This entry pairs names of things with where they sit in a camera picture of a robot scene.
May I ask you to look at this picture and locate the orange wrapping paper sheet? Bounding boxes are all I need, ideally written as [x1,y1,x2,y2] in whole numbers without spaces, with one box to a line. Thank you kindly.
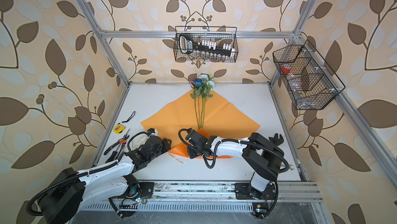
[141,91,260,158]

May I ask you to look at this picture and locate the dark blue fake rose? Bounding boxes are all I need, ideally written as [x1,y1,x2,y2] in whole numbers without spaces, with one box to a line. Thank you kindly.
[193,77,205,128]

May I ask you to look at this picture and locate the pale blue fake flower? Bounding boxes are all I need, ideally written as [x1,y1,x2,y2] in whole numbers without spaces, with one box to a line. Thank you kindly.
[198,73,215,128]

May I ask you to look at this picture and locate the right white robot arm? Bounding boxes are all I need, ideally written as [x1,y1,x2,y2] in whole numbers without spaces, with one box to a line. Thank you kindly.
[178,128,290,200]

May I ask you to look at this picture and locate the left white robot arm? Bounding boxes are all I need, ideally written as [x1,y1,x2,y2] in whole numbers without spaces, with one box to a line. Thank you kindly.
[25,134,172,224]

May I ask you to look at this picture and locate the white ribbon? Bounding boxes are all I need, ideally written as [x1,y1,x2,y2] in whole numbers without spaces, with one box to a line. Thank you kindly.
[168,153,186,165]

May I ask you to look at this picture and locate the yellow tape measure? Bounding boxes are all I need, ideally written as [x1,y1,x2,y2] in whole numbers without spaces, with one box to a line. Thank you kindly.
[113,111,136,134]

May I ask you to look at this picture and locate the black adjustable wrench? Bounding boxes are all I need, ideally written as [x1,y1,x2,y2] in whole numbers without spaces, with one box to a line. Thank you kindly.
[269,133,284,146]

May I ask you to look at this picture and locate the black socket wrench set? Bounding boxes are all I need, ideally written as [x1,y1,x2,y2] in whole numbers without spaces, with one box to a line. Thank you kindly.
[175,32,238,58]

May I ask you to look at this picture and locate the clear bottle red cap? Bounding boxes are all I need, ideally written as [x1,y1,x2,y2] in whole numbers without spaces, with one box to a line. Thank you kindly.
[281,63,308,97]

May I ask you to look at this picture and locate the red handled pliers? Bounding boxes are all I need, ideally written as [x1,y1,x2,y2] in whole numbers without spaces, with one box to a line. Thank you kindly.
[103,130,129,155]

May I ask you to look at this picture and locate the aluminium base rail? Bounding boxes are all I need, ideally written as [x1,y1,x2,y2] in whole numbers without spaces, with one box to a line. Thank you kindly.
[84,181,323,213]

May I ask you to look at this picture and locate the back black wire basket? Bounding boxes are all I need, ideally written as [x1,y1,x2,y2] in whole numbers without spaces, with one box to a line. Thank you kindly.
[172,25,238,64]

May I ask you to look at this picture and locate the black wire basket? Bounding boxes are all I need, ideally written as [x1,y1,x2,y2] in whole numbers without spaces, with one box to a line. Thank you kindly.
[273,40,345,110]
[172,25,238,64]

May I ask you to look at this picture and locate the right black wire basket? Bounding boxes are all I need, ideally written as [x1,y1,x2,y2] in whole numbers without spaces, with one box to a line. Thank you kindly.
[273,40,345,110]

